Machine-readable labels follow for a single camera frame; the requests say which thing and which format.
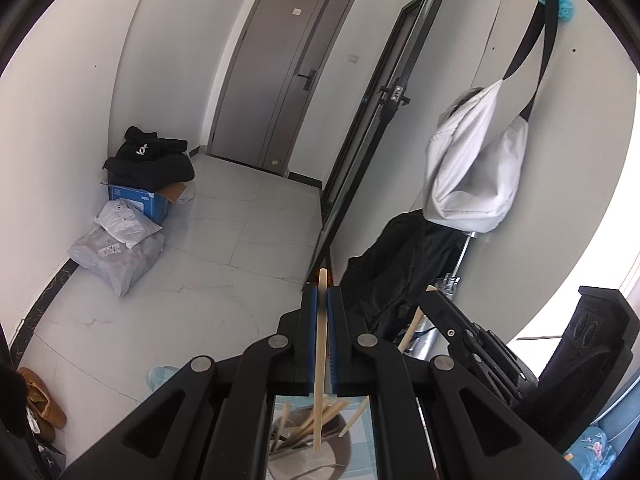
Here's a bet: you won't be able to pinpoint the white shoulder bag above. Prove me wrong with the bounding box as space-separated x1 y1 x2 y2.
424 0 561 233

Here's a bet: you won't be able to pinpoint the grey plastic parcel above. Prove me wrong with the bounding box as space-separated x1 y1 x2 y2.
67 225 166 297

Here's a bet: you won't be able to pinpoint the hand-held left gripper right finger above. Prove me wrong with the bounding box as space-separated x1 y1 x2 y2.
325 285 583 480

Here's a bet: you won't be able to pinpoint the black jacket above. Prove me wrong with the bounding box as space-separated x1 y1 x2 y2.
104 126 196 188

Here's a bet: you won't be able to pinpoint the blue cardboard box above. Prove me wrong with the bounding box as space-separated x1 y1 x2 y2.
107 180 188 226

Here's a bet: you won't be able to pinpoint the pile of beige chopsticks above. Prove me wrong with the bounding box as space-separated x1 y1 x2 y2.
272 396 371 453

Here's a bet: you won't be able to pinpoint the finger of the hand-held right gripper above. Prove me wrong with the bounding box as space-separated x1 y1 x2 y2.
417 287 540 403

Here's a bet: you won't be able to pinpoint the blue bath sponge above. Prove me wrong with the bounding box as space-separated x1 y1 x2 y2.
537 0 576 23

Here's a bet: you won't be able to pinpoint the silver folding umbrella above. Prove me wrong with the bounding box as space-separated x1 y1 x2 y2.
415 231 478 358

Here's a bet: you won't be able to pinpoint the black framed glass door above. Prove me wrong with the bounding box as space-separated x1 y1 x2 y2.
302 0 461 286

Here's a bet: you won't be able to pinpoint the blue floral cloth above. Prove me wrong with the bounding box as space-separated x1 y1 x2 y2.
564 426 618 478

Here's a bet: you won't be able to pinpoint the white utensil holder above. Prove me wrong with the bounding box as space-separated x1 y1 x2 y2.
267 395 377 480

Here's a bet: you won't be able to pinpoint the black backpack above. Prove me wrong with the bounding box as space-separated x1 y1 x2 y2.
340 210 473 356

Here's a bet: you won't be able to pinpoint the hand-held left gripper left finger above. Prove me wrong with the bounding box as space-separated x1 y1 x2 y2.
57 285 321 480

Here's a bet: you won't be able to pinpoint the white plastic parcel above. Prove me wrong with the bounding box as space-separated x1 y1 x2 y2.
95 199 163 248

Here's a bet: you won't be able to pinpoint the grey door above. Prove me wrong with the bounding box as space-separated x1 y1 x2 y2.
207 0 358 177

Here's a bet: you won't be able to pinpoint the beige wooden chopstick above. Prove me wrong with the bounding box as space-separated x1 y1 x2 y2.
312 268 330 453
396 284 440 353

